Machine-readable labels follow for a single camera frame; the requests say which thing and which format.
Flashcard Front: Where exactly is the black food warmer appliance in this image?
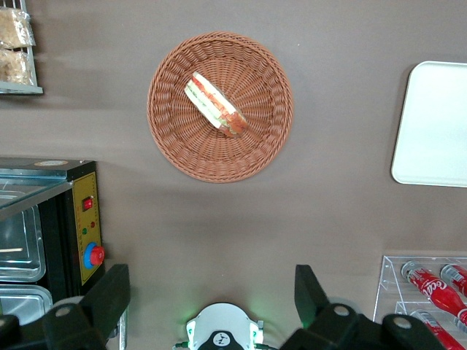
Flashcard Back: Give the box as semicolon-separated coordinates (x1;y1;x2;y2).
0;157;107;329

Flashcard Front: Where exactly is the round brown wicker basket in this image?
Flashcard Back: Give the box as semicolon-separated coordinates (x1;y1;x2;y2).
146;31;295;183

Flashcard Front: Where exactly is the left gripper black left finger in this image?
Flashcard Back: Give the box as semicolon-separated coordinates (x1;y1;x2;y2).
42;264;131;350

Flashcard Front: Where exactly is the cream plastic tray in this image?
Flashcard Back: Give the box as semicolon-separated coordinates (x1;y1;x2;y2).
390;61;467;188

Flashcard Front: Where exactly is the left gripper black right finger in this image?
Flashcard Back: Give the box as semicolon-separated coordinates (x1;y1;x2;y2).
280;264;380;350

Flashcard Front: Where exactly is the snack tray at right edge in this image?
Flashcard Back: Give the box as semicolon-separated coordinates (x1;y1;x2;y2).
0;0;44;95

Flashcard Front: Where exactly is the red cola bottle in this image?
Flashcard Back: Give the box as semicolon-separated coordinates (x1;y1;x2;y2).
410;309;465;350
440;264;467;297
401;260;467;322

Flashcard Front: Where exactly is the triangle sandwich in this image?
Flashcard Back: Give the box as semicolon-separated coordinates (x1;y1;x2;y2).
184;71;249;138

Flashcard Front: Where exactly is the clear bag of crackers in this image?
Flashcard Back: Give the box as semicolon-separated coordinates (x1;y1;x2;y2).
0;49;32;85
0;7;36;49

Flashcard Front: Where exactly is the clear acrylic bottle rack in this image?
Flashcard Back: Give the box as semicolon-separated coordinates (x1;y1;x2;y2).
372;254;467;350

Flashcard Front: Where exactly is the steel food pan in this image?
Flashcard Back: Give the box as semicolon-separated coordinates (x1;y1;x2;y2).
0;284;54;326
0;206;47;282

